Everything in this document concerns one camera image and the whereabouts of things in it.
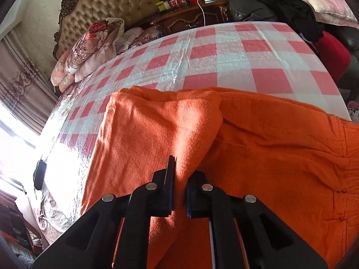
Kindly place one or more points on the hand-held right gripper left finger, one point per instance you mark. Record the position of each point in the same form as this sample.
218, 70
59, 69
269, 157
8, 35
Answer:
168, 190

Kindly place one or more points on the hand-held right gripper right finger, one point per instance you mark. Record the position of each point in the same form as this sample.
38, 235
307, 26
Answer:
191, 201

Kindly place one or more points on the orange pants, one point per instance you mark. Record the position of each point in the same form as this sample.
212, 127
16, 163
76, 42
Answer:
266, 145

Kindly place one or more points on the floral bed sheet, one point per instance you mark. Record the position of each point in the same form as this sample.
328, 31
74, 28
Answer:
47, 218

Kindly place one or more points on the small black device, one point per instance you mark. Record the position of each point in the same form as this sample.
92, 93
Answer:
39, 173

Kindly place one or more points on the pink checked sheet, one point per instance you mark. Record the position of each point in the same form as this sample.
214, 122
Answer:
224, 53

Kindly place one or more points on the floral pillow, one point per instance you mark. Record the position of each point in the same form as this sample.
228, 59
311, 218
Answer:
145, 36

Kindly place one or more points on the folded floral quilt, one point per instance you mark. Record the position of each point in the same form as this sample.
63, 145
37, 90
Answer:
89, 47

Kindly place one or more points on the dark wooden nightstand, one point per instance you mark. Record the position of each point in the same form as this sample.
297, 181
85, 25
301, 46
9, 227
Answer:
182, 19

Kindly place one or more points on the patterned curtain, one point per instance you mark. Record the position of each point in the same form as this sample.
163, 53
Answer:
22, 84

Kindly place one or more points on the yellow green box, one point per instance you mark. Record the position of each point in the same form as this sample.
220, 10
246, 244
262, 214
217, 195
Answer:
160, 6

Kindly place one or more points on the red box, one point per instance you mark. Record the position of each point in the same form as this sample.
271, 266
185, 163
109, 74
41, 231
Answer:
177, 2

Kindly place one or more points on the tufted carved headboard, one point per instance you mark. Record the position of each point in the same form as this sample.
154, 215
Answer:
112, 2

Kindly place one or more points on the black leather sofa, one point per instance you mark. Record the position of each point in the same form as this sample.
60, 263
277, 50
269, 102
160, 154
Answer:
244, 8

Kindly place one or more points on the red cushion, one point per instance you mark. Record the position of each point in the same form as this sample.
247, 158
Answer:
333, 53

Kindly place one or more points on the black clothing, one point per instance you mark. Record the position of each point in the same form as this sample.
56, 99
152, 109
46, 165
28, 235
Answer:
291, 14

